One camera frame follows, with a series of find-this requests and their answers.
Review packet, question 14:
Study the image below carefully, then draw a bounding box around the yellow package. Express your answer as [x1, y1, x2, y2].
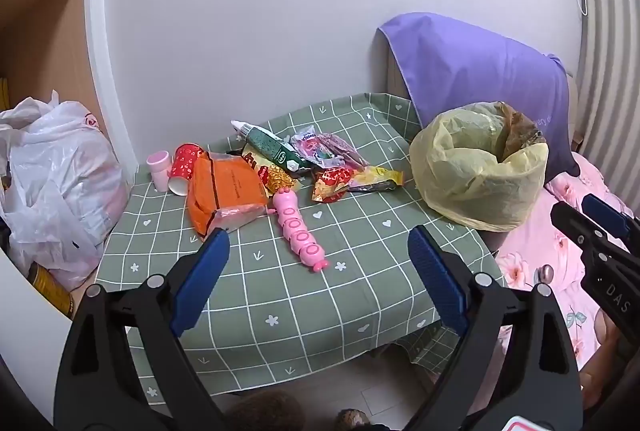
[30, 261, 77, 318]

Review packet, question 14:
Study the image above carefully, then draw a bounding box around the purple cloth cover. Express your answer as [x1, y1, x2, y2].
[377, 12, 582, 185]

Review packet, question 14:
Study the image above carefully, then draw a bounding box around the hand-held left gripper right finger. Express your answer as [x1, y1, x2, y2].
[402, 225, 585, 431]

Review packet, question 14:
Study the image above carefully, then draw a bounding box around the red yellow candy wrapper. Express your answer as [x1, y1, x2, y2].
[312, 166, 362, 203]

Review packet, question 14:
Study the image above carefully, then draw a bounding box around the yellow noodle snack packet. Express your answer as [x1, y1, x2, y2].
[242, 148, 299, 192]

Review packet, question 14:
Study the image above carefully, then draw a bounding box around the red paper cup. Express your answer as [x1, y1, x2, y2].
[168, 143, 206, 196]

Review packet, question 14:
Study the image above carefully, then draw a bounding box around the wooden shelf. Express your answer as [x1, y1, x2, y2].
[0, 0, 117, 136]

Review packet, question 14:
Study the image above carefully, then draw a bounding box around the pink cartoon snack packet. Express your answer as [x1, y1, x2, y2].
[290, 125, 351, 164]

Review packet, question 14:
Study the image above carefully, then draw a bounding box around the yellow bag-lined trash bin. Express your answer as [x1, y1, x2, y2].
[409, 101, 550, 233]

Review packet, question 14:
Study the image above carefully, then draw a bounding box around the pink floral blanket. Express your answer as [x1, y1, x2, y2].
[494, 151, 640, 374]

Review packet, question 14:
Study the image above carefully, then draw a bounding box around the striped curtain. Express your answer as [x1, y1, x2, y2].
[569, 0, 640, 172]

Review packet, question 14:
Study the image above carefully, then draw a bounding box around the pink caterpillar toy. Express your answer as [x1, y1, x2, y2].
[270, 188, 331, 274]

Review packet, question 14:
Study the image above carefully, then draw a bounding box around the small pink cup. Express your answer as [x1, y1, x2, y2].
[147, 150, 174, 192]

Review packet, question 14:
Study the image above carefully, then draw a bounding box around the beige headboard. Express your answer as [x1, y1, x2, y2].
[385, 45, 417, 108]

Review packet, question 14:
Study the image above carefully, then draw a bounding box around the orange tissue packet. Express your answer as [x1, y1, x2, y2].
[187, 151, 271, 242]

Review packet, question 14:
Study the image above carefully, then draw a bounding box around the green white packet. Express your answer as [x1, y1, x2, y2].
[231, 120, 314, 179]

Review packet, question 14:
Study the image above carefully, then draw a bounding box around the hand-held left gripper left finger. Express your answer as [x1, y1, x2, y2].
[55, 227, 231, 431]

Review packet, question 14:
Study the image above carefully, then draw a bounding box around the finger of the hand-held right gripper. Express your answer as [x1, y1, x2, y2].
[550, 202, 627, 273]
[581, 194, 640, 253]

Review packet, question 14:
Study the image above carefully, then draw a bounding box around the green checked tablecloth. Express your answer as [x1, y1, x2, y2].
[94, 93, 509, 408]

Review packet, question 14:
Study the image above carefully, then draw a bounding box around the white plastic bag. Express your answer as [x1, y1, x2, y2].
[0, 90, 132, 293]

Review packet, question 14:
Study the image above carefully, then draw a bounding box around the brown fluffy slipper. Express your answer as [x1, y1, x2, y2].
[334, 408, 372, 431]
[224, 390, 307, 431]

